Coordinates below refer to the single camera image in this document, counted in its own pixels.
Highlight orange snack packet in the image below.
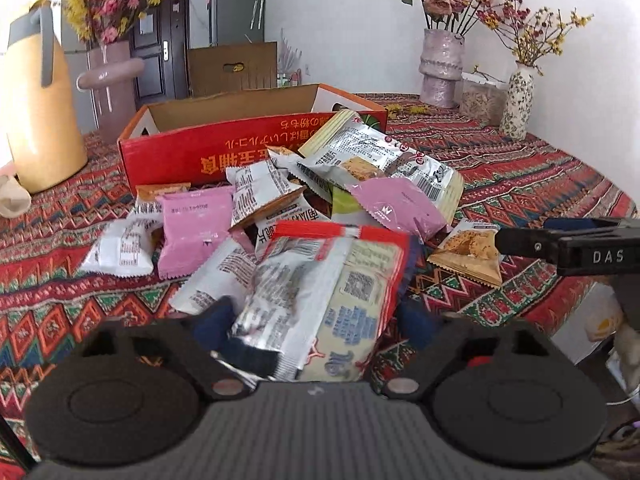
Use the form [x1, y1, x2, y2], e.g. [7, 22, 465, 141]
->
[135, 182, 192, 206]

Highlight yellow thermos jug grey handle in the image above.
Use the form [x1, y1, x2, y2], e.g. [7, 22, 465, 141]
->
[0, 2, 90, 195]

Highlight dark entrance door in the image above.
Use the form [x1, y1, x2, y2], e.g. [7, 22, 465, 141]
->
[129, 0, 192, 113]

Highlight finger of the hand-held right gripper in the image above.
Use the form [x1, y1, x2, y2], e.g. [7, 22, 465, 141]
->
[492, 227, 563, 264]
[542, 216, 640, 235]

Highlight green snack packet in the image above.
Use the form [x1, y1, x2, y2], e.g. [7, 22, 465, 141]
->
[330, 185, 371, 222]

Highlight large cream silver snack packet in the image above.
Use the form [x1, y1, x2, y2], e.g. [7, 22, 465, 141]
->
[298, 109, 465, 211]

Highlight small floral ceramic vase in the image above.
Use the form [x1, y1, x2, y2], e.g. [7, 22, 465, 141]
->
[500, 62, 536, 141]

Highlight red and yellow berry branches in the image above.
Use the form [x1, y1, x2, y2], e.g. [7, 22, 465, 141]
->
[477, 0, 593, 76]

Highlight fallen yellow petals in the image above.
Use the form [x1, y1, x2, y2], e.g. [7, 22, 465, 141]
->
[385, 102, 441, 117]

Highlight grey refrigerator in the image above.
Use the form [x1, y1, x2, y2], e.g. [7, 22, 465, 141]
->
[209, 0, 266, 46]

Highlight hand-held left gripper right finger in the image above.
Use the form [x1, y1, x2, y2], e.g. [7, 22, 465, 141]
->
[381, 302, 569, 402]

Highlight pink snack packet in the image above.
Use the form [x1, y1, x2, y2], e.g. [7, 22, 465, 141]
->
[347, 176, 448, 238]
[157, 186, 236, 281]

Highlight beige paper cone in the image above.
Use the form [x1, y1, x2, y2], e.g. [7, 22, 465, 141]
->
[0, 175, 32, 218]

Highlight yellow and pink flower bouquet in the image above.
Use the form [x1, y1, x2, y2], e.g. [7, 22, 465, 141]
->
[52, 0, 198, 47]

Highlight white bag yellow print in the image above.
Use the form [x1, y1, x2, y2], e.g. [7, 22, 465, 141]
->
[575, 285, 626, 361]

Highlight white brown-edged snack packet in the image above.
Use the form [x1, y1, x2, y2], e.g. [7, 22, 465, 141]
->
[226, 158, 306, 231]

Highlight red patterned tablecloth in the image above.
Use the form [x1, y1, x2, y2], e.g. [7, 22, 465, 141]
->
[0, 92, 640, 480]

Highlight brown cardboard box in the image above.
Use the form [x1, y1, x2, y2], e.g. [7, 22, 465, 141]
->
[187, 41, 278, 98]

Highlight clear storage jar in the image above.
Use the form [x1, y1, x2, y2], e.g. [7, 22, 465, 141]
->
[459, 72, 508, 126]

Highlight large red-trimmed cracker packet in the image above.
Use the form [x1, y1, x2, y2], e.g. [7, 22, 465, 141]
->
[227, 221, 413, 383]

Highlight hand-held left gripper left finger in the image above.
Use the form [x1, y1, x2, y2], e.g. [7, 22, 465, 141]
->
[75, 296, 282, 402]

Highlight red cardboard box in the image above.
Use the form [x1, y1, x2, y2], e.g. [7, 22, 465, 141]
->
[117, 83, 388, 196]

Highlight pink mushroom-shaped vase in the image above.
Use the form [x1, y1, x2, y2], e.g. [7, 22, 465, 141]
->
[76, 41, 146, 146]

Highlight pale pink dried flowers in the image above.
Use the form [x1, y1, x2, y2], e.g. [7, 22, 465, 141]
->
[277, 30, 304, 88]

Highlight pink textured vase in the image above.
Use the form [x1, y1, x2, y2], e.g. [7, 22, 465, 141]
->
[419, 28, 466, 109]

